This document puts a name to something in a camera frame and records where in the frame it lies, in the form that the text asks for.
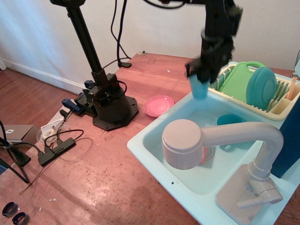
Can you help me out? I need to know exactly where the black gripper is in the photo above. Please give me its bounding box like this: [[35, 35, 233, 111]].
[[185, 4, 243, 83]]

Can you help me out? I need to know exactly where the teal plastic cup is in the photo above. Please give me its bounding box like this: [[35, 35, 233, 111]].
[[188, 75, 210, 100]]

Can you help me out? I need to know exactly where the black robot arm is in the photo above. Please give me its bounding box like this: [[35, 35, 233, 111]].
[[51, 0, 243, 101]]

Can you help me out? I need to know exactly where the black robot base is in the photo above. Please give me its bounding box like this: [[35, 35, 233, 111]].
[[75, 74, 139, 131]]

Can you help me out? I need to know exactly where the teal bowl in sink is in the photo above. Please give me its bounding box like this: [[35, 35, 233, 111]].
[[216, 113, 255, 152]]

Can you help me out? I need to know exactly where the light blue toy sink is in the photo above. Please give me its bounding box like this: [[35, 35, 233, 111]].
[[127, 86, 300, 225]]

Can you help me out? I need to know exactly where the green cutting board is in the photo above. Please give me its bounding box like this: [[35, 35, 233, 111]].
[[218, 61, 264, 103]]

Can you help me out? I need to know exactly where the pink plastic plate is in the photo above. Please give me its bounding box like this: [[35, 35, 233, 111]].
[[143, 95, 174, 117]]

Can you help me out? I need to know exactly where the teal plate in rack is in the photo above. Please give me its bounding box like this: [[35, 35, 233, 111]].
[[246, 67, 277, 111]]

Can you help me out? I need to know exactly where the cream dish rack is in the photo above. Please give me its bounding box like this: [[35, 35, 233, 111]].
[[209, 62, 300, 120]]

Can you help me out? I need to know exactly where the orange utensil in rack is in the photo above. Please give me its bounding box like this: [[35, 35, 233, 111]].
[[286, 75, 297, 100]]

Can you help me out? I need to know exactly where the dark blue panel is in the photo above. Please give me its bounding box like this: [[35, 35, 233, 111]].
[[271, 98, 300, 178]]

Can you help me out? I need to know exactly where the grey toy faucet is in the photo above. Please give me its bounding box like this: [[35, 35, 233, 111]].
[[162, 119, 284, 225]]

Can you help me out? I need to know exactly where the blue clamp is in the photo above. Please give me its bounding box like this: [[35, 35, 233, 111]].
[[62, 98, 83, 114]]

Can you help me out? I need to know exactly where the clear plastic bag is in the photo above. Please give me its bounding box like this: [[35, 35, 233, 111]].
[[36, 119, 69, 143]]

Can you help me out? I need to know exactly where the grey cardboard box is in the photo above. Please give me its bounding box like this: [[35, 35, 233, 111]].
[[4, 125, 39, 143]]

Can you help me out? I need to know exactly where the black power plug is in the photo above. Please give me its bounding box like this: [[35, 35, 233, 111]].
[[9, 147, 31, 166]]

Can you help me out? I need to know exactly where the black hanging cable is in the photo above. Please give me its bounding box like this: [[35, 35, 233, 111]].
[[110, 0, 132, 68]]

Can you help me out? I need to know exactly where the black velcro strap loop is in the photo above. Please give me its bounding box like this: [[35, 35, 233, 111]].
[[11, 211, 30, 225], [0, 201, 20, 218]]

